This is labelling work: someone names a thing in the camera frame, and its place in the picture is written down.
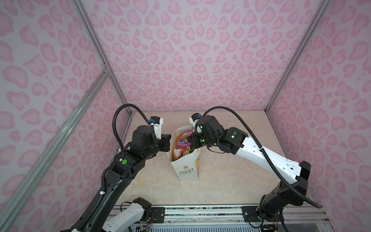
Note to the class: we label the aluminium corner frame post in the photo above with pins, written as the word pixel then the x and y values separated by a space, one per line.
pixel 86 22
pixel 321 11

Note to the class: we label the purple candy bag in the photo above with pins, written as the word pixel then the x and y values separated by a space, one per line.
pixel 182 140

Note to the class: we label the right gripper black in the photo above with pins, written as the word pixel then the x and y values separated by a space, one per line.
pixel 194 140

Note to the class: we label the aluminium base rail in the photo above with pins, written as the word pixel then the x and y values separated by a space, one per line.
pixel 233 218

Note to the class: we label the aluminium corner frame post left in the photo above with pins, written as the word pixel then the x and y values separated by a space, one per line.
pixel 86 22

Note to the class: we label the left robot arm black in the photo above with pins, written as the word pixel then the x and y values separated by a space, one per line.
pixel 114 180

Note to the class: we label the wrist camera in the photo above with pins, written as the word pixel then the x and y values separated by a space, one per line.
pixel 156 122
pixel 194 119

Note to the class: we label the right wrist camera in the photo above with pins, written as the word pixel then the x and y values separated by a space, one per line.
pixel 194 119

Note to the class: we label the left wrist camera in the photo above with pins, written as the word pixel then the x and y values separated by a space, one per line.
pixel 156 122

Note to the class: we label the aluminium corner frame post right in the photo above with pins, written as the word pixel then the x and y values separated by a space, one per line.
pixel 321 11

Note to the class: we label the white paper bag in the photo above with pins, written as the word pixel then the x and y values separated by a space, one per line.
pixel 187 167

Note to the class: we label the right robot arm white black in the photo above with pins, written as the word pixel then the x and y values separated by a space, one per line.
pixel 293 176

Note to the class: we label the aluminium diagonal frame bar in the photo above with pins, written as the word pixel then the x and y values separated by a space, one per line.
pixel 19 199

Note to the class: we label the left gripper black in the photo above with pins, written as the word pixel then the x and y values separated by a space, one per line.
pixel 165 142

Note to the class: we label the orange candy bag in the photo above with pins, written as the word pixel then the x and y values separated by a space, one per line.
pixel 180 151

